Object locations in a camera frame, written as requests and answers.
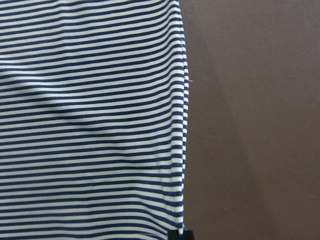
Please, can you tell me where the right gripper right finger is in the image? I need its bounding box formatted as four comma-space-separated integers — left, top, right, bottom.
182, 230, 195, 240

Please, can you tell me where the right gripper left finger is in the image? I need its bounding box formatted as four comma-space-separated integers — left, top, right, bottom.
167, 229, 180, 240

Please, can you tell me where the navy white striped polo shirt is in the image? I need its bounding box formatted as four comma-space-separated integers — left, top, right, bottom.
0, 0, 190, 240

